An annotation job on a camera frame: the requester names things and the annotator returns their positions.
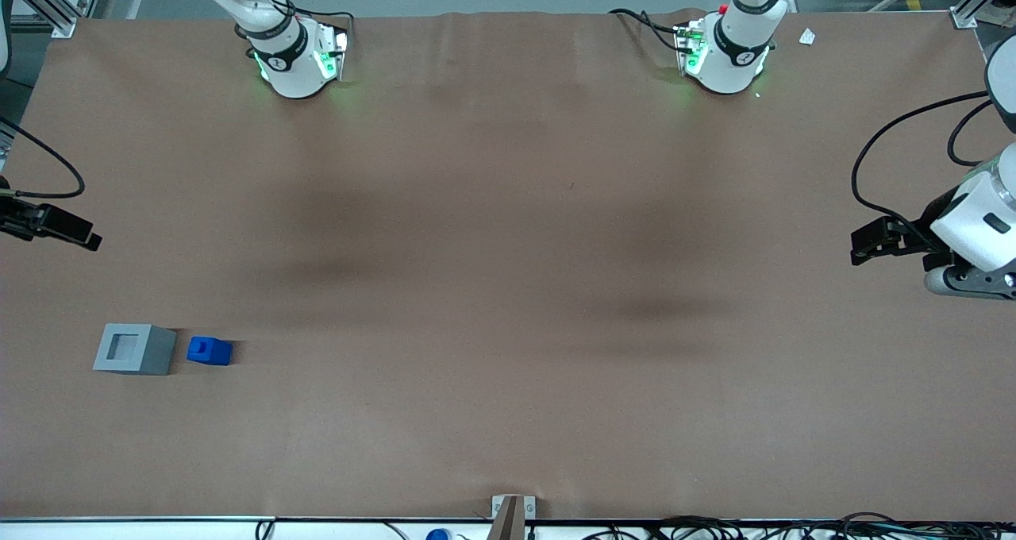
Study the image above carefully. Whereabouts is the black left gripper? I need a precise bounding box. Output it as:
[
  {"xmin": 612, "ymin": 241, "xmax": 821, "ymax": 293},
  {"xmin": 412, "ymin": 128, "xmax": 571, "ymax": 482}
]
[{"xmin": 851, "ymin": 184, "xmax": 968, "ymax": 267}]

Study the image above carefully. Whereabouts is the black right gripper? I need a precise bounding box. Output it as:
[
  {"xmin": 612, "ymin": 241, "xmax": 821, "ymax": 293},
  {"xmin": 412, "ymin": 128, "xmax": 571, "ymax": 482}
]
[{"xmin": 0, "ymin": 193, "xmax": 102, "ymax": 252}]

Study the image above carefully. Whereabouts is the blue plastic part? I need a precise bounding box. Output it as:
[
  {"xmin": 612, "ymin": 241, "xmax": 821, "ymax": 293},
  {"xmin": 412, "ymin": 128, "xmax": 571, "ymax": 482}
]
[{"xmin": 187, "ymin": 337, "xmax": 234, "ymax": 367}]

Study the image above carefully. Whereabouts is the gray square base block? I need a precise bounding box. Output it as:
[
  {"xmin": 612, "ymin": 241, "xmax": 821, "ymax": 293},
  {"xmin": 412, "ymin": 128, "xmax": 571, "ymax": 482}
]
[{"xmin": 93, "ymin": 323, "xmax": 177, "ymax": 376}]

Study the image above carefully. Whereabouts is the brown table cover sheet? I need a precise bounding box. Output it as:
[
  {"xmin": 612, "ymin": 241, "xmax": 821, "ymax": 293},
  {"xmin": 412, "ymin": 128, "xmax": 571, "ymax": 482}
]
[{"xmin": 0, "ymin": 10, "xmax": 1016, "ymax": 521}]

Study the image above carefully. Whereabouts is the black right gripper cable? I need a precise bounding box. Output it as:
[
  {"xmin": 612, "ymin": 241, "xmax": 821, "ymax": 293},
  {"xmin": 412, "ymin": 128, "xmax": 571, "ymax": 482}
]
[{"xmin": 0, "ymin": 118, "xmax": 86, "ymax": 200}]

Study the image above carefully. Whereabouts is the long black left gripper cable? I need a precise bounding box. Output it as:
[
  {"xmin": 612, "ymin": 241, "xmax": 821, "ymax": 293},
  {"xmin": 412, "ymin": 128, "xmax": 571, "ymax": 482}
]
[{"xmin": 851, "ymin": 91, "xmax": 989, "ymax": 231}]

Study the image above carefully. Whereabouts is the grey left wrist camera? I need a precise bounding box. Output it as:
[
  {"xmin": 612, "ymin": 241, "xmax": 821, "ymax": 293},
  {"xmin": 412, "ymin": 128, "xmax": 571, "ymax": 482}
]
[{"xmin": 923, "ymin": 264, "xmax": 1016, "ymax": 299}]

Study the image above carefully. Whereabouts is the short black left gripper cable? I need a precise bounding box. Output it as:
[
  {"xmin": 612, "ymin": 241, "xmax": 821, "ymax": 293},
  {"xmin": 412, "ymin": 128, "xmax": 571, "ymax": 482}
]
[{"xmin": 948, "ymin": 99, "xmax": 993, "ymax": 168}]

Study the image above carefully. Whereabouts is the white table edge rail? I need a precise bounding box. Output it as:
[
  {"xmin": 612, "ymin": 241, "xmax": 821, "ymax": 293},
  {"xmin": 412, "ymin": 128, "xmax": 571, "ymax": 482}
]
[{"xmin": 0, "ymin": 516, "xmax": 1016, "ymax": 540}]

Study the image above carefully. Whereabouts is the black left arm base cable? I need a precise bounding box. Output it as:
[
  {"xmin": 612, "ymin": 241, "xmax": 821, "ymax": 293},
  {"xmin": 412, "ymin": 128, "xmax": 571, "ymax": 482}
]
[{"xmin": 610, "ymin": 8, "xmax": 685, "ymax": 52}]

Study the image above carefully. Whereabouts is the black cable tangle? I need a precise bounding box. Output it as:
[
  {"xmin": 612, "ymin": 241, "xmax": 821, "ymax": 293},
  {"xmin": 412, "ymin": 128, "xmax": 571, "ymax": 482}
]
[{"xmin": 579, "ymin": 512, "xmax": 1016, "ymax": 540}]

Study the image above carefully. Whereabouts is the metal bracket with brown post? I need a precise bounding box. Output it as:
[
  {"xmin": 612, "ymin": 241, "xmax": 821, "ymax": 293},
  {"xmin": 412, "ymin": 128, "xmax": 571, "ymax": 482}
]
[{"xmin": 487, "ymin": 495, "xmax": 537, "ymax": 540}]

